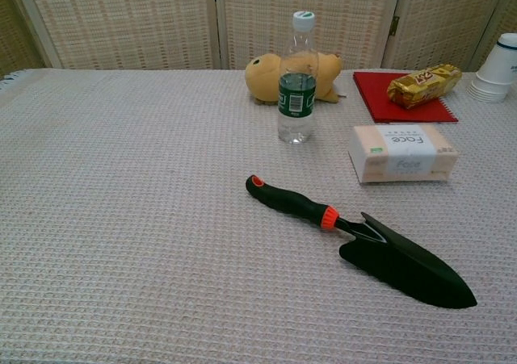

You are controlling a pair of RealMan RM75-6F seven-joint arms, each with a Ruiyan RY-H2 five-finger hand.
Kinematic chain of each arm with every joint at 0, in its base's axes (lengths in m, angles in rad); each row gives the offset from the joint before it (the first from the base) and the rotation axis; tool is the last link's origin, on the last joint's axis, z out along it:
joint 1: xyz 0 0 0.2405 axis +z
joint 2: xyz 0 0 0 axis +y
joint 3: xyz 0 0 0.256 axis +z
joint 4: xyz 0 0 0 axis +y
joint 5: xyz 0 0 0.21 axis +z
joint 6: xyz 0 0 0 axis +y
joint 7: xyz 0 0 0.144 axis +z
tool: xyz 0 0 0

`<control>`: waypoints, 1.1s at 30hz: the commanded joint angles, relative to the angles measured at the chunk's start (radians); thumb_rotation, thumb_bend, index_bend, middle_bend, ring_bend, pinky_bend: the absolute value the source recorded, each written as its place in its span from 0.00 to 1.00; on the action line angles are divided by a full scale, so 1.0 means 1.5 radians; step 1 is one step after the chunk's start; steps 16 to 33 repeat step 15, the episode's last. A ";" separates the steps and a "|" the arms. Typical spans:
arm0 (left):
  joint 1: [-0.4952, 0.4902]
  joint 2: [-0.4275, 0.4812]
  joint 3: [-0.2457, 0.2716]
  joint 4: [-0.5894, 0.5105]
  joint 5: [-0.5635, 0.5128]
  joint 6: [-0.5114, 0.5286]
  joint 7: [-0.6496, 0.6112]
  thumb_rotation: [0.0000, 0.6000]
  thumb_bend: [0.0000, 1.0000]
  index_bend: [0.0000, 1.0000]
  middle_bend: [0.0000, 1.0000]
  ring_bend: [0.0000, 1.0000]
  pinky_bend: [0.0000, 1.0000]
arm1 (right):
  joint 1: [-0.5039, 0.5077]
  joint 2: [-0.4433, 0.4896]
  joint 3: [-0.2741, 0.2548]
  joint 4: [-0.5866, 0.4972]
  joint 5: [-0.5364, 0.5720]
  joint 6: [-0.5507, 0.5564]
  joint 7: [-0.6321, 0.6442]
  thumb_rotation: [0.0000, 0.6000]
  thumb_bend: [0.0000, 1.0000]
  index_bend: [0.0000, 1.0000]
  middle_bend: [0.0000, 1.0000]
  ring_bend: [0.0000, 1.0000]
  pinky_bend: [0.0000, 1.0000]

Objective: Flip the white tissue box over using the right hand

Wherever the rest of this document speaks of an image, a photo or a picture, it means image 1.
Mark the black garden trowel orange collar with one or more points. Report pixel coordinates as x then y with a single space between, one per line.
404 267

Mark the clear plastic water bottle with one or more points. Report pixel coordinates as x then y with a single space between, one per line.
297 97

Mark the stack of white paper cups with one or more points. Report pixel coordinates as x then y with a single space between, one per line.
494 73

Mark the white tissue pack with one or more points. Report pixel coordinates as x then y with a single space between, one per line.
404 154

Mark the gold snack pack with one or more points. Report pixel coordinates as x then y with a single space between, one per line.
424 85

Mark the woven folding screen panel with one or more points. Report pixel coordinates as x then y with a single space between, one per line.
16 37
121 21
505 5
440 21
343 17

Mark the yellow plush toy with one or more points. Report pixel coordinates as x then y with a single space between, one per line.
262 77

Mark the beige woven tablecloth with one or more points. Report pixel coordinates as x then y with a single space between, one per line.
141 218

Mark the red notebook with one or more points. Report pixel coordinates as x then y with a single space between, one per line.
375 97

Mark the brass screen hinge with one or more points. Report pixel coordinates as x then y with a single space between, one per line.
394 26

